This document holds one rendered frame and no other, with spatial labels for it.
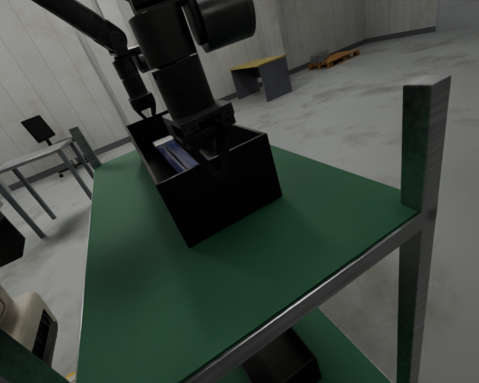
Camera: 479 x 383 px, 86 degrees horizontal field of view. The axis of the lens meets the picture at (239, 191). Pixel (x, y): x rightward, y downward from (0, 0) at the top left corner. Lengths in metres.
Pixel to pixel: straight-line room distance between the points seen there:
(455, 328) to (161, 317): 1.25
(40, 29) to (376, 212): 6.16
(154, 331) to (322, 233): 0.23
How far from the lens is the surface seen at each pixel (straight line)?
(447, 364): 1.35
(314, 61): 7.53
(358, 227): 0.36
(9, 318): 0.85
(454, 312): 1.48
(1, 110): 6.38
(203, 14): 0.32
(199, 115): 0.29
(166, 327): 0.33
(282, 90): 5.59
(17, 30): 6.32
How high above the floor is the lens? 1.19
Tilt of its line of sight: 29 degrees down
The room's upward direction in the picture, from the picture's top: 19 degrees counter-clockwise
